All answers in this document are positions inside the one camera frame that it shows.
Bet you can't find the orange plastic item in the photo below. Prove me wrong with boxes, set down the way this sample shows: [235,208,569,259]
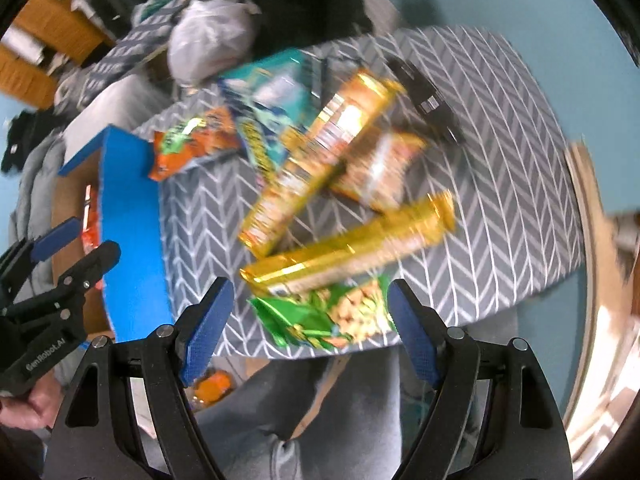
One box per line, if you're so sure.
[192,367,236,408]

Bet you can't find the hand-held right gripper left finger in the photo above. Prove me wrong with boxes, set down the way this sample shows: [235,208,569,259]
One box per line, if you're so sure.
[42,276,236,480]

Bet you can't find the black clothes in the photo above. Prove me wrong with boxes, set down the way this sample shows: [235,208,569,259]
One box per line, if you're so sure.
[0,110,53,176]

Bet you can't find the cracker packet with white band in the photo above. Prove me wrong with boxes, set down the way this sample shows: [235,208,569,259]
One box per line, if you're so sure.
[330,130,428,211]

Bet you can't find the person's legs in grey trousers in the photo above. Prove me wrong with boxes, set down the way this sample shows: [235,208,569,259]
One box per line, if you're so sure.
[192,345,481,480]

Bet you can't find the grey herringbone tablecloth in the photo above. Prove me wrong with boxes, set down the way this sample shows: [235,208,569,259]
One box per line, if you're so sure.
[132,25,586,361]

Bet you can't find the long orange biscuit packet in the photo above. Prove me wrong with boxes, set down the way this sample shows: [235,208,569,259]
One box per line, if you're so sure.
[238,71,406,257]

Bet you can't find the black snack packet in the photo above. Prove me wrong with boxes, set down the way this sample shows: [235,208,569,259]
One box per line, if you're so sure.
[387,57,466,146]

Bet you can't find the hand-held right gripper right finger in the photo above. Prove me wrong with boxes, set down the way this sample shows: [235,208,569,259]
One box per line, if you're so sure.
[387,280,576,480]

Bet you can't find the large orange snack packet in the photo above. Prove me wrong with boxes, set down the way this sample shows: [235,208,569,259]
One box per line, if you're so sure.
[80,185,106,291]

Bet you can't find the person's left hand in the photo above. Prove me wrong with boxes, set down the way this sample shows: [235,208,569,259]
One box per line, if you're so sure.
[0,374,67,432]

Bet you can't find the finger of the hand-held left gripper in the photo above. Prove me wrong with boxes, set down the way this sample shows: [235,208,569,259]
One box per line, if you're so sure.
[0,216,83,281]
[52,241,122,295]

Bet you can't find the long gold biscuit packet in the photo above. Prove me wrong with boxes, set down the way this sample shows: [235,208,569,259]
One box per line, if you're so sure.
[240,192,456,296]

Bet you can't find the orange and green snack packet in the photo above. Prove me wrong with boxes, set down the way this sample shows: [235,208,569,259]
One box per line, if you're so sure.
[148,107,241,182]

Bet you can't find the blue cardboard box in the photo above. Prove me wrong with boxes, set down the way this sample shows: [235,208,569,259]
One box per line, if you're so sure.
[50,125,176,343]

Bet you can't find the bench with patterned cushion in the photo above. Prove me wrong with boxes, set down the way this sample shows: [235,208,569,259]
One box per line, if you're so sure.
[85,0,186,93]

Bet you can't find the grey padded duvet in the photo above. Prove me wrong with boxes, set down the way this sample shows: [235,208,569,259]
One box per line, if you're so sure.
[9,130,68,266]

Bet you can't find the wooden shelf unit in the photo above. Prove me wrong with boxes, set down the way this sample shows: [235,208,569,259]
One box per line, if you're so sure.
[0,0,116,108]

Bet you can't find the dark grey fleece jacket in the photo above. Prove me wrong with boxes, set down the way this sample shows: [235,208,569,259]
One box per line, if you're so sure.
[250,0,373,53]

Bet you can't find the white plastic bag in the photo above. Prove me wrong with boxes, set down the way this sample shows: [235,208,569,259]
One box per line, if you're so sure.
[167,0,256,86]

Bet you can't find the teal snack packet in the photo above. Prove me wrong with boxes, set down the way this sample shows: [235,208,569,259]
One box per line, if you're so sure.
[218,49,321,183]

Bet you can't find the light wooden frame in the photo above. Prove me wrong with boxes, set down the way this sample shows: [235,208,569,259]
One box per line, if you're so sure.
[562,142,640,461]

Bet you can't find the grey bed sheet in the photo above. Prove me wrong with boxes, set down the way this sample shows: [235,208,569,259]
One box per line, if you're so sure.
[62,72,173,161]

